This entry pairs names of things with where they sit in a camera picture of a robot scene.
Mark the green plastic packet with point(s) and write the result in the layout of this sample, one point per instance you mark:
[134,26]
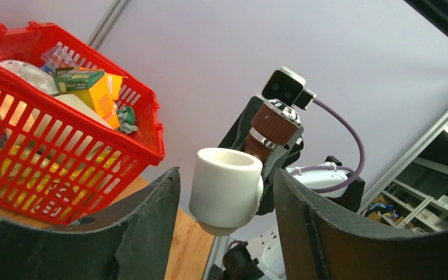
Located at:
[127,118]

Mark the background storage shelf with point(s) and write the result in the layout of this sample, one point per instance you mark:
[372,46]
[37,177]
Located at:
[417,199]

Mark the brown paper roll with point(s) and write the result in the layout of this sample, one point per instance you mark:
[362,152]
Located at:
[81,108]

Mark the brown water faucet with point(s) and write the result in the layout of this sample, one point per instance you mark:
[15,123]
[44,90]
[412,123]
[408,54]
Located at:
[274,124]

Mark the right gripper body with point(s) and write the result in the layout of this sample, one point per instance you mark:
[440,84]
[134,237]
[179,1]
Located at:
[236,136]

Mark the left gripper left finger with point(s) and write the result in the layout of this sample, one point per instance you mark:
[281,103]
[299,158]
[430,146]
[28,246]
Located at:
[130,239]

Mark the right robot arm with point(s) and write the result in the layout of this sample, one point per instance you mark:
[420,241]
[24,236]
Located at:
[330,179]

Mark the orange green sponge box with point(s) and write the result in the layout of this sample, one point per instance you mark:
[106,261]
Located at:
[97,88]

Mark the white pipe elbow fitting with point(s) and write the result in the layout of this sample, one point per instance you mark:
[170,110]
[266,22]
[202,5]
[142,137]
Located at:
[226,190]

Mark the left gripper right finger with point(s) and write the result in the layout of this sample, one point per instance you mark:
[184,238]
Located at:
[322,240]

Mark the red plastic basket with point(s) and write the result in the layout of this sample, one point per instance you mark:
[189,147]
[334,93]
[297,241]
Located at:
[58,164]

